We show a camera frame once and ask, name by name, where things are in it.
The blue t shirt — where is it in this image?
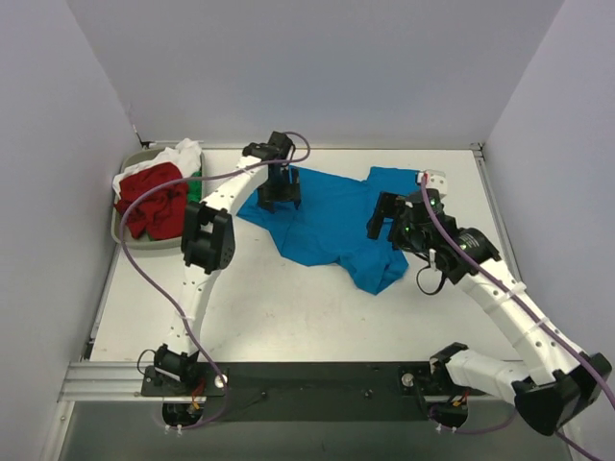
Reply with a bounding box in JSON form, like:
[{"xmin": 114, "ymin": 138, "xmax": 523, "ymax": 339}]
[{"xmin": 237, "ymin": 166, "xmax": 419, "ymax": 295}]

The grey plastic bin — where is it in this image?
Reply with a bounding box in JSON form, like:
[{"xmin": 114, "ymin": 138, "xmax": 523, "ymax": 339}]
[{"xmin": 111, "ymin": 154, "xmax": 203, "ymax": 249}]

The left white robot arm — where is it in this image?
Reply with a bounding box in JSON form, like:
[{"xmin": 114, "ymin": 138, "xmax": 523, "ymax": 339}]
[{"xmin": 154, "ymin": 132, "xmax": 301, "ymax": 396}]

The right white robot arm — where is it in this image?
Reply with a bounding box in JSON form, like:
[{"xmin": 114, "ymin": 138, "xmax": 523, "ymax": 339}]
[{"xmin": 367, "ymin": 188, "xmax": 612, "ymax": 436}]

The green t shirt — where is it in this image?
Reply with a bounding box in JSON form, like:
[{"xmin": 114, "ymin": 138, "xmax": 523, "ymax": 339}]
[{"xmin": 143, "ymin": 181, "xmax": 202, "ymax": 240}]

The white t shirt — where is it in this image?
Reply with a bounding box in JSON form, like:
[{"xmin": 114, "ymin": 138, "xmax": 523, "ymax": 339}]
[{"xmin": 111, "ymin": 138, "xmax": 203, "ymax": 197}]

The red t shirt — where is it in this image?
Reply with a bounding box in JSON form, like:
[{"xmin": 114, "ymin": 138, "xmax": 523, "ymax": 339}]
[{"xmin": 114, "ymin": 162, "xmax": 189, "ymax": 240}]

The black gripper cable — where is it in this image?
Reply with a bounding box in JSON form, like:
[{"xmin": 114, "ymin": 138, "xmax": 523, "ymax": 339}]
[{"xmin": 415, "ymin": 261, "xmax": 448, "ymax": 297}]

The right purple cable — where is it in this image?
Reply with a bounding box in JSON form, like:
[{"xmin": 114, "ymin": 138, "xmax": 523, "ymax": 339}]
[{"xmin": 420, "ymin": 175, "xmax": 615, "ymax": 461}]

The purple cable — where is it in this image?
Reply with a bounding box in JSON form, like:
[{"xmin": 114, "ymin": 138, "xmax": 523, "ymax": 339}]
[
  {"xmin": 420, "ymin": 175, "xmax": 615, "ymax": 461},
  {"xmin": 119, "ymin": 130, "xmax": 312, "ymax": 430}
]

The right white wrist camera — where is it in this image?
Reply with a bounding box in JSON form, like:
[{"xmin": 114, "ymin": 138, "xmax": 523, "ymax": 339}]
[{"xmin": 416, "ymin": 169, "xmax": 448, "ymax": 198}]

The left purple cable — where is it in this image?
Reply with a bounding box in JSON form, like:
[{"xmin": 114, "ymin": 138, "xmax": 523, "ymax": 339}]
[{"xmin": 119, "ymin": 130, "xmax": 312, "ymax": 430}]

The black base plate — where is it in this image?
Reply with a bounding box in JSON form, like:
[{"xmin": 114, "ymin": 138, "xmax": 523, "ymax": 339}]
[{"xmin": 139, "ymin": 360, "xmax": 475, "ymax": 424}]

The aluminium front rail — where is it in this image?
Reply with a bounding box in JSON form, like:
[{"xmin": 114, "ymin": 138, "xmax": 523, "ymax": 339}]
[{"xmin": 58, "ymin": 360, "xmax": 518, "ymax": 403}]

